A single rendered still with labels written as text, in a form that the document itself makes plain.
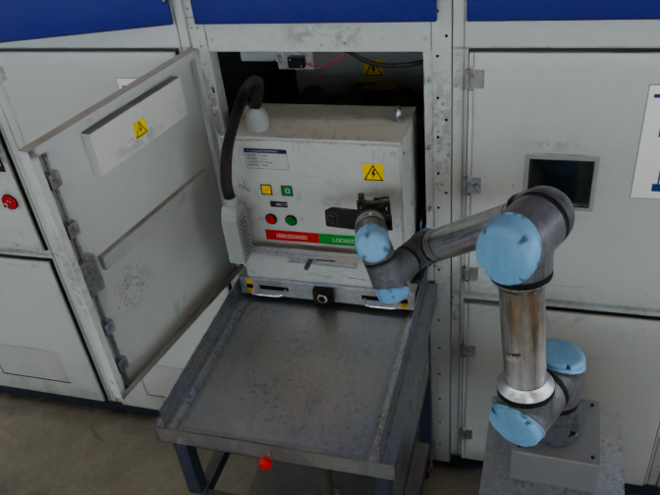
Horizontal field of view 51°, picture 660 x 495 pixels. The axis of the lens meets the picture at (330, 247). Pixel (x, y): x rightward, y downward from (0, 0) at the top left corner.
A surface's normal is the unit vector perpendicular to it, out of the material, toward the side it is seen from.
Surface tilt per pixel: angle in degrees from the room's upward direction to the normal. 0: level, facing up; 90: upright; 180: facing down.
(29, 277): 90
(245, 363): 0
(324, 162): 90
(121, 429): 0
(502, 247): 82
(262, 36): 90
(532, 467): 90
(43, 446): 0
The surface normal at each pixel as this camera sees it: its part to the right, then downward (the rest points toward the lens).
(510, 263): -0.67, 0.36
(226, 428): -0.10, -0.82
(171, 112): 0.90, 0.18
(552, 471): -0.29, 0.57
